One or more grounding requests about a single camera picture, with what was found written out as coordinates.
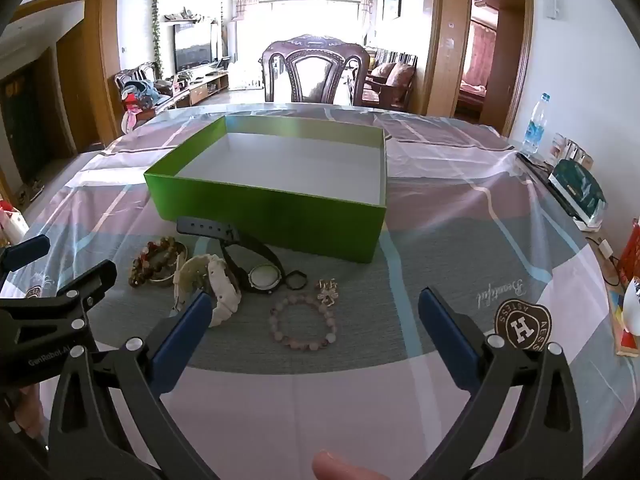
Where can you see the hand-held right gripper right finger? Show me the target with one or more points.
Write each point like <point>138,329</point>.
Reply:
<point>447,335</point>

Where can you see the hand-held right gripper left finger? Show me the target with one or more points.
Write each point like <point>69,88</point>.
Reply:
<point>181,332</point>

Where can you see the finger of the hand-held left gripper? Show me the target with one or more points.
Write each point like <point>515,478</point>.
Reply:
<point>75,305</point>
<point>27,252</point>

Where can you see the metal bangle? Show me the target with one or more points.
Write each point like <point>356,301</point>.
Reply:
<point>167,281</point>

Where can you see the white wristwatch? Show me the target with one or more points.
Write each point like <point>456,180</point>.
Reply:
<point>220,280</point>

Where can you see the black wristwatch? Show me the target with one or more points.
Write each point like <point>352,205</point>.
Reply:
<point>262,276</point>

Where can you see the green cardboard box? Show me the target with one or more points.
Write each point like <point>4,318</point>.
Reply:
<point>280,220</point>

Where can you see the person's left hand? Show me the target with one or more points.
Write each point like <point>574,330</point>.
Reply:
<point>29,410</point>

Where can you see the person's right hand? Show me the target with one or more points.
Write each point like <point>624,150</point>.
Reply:
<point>345,467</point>

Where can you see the red and white bag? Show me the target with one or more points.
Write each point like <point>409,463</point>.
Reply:
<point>12,222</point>

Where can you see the pink and grey tablecloth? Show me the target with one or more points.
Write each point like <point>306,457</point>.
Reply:
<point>450,240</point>

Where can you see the white bowl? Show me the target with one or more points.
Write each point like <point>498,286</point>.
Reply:
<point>632,307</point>

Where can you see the armchair with clothes pile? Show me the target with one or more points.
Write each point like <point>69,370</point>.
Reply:
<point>135,92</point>

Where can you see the teal gift box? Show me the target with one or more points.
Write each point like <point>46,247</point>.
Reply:
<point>575,190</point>

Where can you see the red box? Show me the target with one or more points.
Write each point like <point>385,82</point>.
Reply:
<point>631,252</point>

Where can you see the small white cartons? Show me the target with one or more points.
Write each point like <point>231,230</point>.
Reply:
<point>570,150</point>

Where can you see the clear plastic water bottle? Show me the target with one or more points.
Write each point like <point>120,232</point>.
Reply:
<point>535,130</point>

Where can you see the wooden television cabinet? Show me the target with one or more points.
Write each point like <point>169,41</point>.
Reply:
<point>205,90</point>

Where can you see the green vine garland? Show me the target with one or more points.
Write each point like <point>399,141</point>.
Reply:
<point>157,30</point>

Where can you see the wooden sofa with cushions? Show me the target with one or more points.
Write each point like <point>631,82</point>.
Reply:
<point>390,82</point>

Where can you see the flat screen television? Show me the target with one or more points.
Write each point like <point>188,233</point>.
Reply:
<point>192,47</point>

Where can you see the carved wooden chair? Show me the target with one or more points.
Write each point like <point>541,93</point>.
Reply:
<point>280,60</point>

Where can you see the white standing air conditioner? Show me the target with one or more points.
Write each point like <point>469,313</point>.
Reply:
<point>233,42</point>

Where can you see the white wall intercom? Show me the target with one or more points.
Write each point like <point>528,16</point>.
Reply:
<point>551,5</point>

